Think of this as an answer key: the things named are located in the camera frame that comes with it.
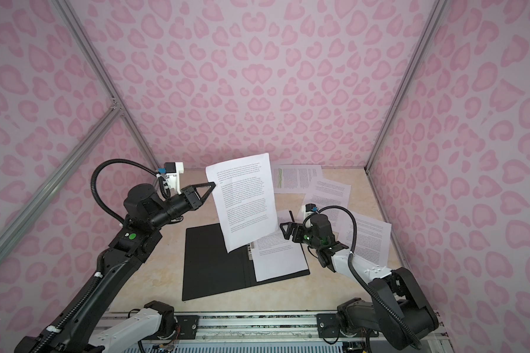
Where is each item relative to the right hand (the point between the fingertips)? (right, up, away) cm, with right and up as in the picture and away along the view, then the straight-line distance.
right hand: (289, 225), depth 86 cm
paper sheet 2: (+37, -7, +9) cm, 39 cm away
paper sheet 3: (-16, +13, -14) cm, 25 cm away
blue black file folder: (-31, -17, 0) cm, 36 cm away
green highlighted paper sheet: (+5, +19, +32) cm, 38 cm away
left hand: (-23, +16, -22) cm, 36 cm away
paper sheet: (+22, +9, +23) cm, 33 cm away
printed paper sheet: (-6, -13, +5) cm, 15 cm away
